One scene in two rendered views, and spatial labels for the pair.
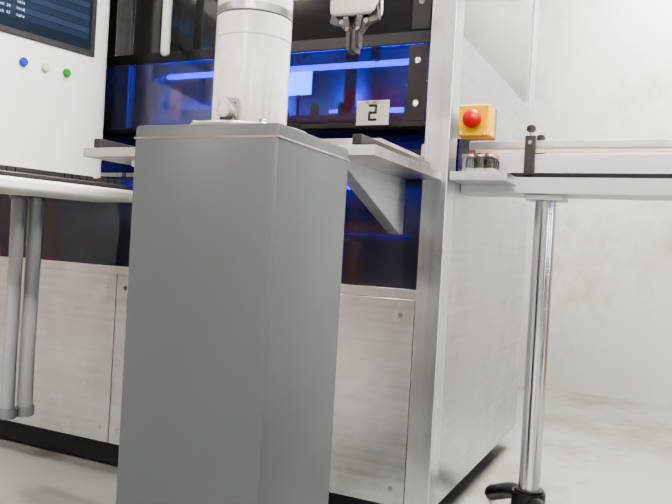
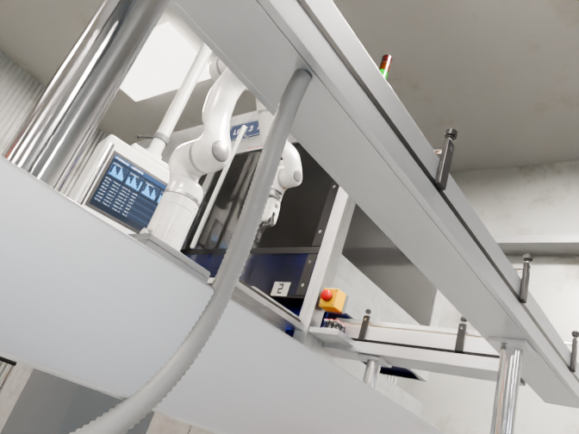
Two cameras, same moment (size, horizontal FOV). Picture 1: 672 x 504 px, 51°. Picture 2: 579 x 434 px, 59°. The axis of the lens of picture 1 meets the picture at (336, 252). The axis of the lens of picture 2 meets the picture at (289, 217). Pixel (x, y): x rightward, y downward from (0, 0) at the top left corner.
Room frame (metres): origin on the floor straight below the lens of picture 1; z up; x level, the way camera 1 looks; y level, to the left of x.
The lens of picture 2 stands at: (-0.16, -0.70, 0.42)
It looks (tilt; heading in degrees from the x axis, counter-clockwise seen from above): 25 degrees up; 20
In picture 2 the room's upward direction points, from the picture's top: 19 degrees clockwise
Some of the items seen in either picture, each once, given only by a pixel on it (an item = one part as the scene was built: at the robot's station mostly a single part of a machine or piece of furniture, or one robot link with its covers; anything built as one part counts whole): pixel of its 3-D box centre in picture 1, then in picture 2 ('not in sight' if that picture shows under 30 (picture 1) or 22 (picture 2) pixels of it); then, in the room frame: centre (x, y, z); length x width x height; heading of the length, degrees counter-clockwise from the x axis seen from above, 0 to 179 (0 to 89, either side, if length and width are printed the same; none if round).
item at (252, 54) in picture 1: (251, 79); (169, 226); (1.14, 0.15, 0.95); 0.19 x 0.19 x 0.18
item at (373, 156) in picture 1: (274, 166); (211, 305); (1.64, 0.15, 0.87); 0.70 x 0.48 x 0.02; 65
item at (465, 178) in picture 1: (485, 179); (333, 337); (1.66, -0.34, 0.87); 0.14 x 0.13 x 0.02; 155
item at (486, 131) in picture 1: (477, 122); (333, 300); (1.63, -0.31, 1.00); 0.08 x 0.07 x 0.07; 155
